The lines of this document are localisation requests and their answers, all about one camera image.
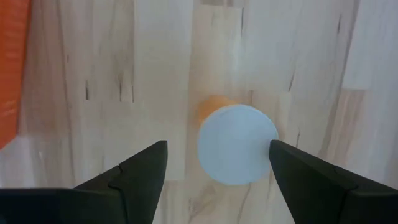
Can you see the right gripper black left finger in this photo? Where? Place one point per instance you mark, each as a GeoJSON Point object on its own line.
{"type": "Point", "coordinates": [93, 205]}

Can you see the orange pill bottle white cap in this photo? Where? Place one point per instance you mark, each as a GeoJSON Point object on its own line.
{"type": "Point", "coordinates": [236, 146]}

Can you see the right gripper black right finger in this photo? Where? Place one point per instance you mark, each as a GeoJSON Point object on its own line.
{"type": "Point", "coordinates": [326, 199]}

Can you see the orange plastic basket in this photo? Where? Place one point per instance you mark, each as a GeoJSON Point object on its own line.
{"type": "Point", "coordinates": [12, 62]}

